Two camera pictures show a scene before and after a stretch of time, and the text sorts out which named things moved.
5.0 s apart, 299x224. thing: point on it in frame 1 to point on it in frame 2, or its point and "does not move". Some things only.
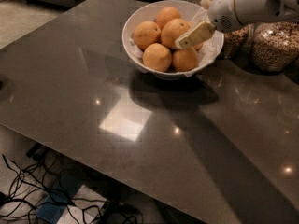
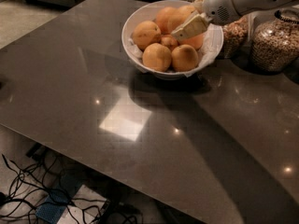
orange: (157, 57) does not move
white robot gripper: (221, 12) to (216, 4)
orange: (185, 60) does not move
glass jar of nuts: (236, 43) does not move
